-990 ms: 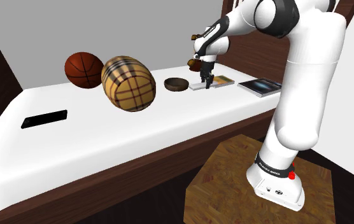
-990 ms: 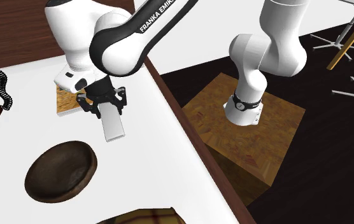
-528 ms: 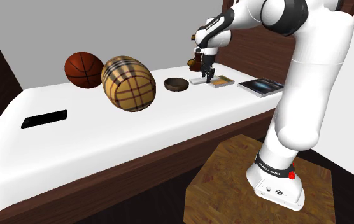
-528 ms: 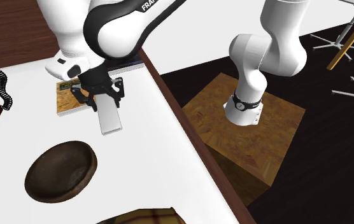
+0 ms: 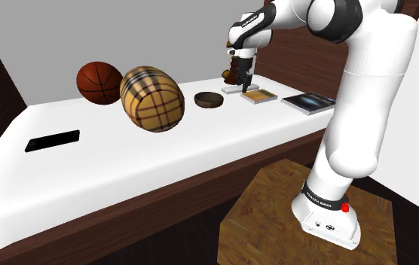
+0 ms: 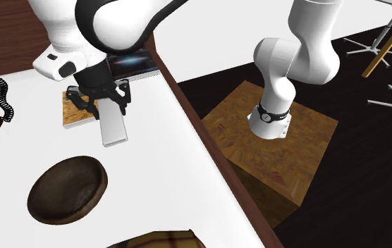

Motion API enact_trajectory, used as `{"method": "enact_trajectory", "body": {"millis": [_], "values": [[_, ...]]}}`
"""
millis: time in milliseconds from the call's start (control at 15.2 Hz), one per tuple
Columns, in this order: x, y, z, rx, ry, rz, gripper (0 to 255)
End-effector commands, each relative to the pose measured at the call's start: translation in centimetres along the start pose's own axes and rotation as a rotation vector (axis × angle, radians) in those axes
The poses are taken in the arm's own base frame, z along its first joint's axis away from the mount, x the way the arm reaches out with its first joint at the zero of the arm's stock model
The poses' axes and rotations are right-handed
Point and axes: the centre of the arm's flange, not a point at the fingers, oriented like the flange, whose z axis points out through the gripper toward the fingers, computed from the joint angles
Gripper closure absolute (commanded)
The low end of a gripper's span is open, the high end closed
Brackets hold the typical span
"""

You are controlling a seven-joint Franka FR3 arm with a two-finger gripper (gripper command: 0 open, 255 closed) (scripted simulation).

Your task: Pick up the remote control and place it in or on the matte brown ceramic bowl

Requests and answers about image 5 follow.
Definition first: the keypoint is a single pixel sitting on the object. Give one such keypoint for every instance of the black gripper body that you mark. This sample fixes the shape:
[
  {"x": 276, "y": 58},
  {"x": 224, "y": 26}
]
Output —
[{"x": 243, "y": 68}]

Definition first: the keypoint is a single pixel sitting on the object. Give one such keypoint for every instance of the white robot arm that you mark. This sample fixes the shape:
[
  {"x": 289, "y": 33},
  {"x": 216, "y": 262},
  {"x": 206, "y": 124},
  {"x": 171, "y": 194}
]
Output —
[{"x": 371, "y": 91}]

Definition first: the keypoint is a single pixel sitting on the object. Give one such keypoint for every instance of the brown figure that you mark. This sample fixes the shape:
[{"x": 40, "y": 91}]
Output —
[{"x": 228, "y": 75}]

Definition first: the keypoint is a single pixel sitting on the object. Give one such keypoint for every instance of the flat box with orange top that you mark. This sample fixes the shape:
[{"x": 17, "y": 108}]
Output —
[{"x": 259, "y": 96}]

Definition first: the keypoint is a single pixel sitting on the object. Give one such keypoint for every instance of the dark brown bowl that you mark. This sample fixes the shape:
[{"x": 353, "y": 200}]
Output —
[{"x": 208, "y": 99}]

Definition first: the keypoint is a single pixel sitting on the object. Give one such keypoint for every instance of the dark book with blue cover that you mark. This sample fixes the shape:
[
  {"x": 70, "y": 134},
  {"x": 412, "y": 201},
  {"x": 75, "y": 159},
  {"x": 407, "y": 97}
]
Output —
[{"x": 308, "y": 102}]

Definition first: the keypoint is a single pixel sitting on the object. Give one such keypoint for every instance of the tan plaid barrel cushion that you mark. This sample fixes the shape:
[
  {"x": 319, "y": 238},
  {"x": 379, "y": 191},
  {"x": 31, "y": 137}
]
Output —
[{"x": 154, "y": 102}]

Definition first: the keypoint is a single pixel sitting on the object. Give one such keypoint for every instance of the orange basketball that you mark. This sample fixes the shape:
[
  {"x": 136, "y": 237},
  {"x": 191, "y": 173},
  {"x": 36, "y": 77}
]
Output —
[{"x": 97, "y": 82}]

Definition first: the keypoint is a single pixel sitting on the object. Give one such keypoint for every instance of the wood-patterned robot stand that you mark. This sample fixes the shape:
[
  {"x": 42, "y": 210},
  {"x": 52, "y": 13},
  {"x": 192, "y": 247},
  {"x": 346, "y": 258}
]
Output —
[{"x": 268, "y": 220}]

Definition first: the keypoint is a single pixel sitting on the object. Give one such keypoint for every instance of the black flat phone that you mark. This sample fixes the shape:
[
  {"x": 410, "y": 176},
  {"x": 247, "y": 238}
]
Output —
[{"x": 52, "y": 141}]

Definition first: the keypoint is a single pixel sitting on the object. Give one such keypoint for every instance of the bed with brown wooden frame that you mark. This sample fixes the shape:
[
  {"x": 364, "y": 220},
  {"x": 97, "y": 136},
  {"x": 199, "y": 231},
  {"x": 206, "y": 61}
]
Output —
[{"x": 121, "y": 158}]

